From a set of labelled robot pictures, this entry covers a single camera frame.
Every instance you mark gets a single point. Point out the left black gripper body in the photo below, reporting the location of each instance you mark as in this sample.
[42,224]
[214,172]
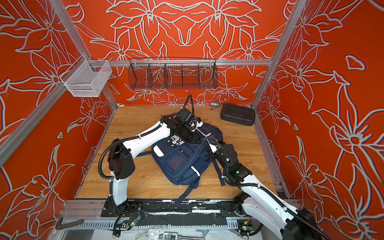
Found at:
[188,134]

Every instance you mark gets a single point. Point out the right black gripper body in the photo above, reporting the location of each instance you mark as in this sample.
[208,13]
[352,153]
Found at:
[219,156]

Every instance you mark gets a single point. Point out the navy blue student backpack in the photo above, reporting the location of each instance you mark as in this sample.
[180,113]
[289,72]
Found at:
[184,163]

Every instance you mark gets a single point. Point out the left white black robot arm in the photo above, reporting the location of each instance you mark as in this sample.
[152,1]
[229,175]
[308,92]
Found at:
[116,163]

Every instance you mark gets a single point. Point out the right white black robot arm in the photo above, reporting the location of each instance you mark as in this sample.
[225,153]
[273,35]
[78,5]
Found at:
[284,220]

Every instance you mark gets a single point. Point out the small silver metal cylinder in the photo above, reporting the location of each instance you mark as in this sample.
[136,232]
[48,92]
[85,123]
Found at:
[214,105]

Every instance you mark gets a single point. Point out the black plastic tool case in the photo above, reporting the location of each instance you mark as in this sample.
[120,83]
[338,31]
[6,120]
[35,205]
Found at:
[238,114]

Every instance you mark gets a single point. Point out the dark metal hex key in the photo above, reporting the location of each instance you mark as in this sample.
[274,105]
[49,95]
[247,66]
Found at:
[60,225]

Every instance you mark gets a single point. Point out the black wire wall basket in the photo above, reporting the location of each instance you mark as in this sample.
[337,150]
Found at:
[177,74]

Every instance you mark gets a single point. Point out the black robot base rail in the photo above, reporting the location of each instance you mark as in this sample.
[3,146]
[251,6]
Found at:
[190,213]

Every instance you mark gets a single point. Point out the white wire mesh basket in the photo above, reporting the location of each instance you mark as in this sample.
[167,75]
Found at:
[86,78]

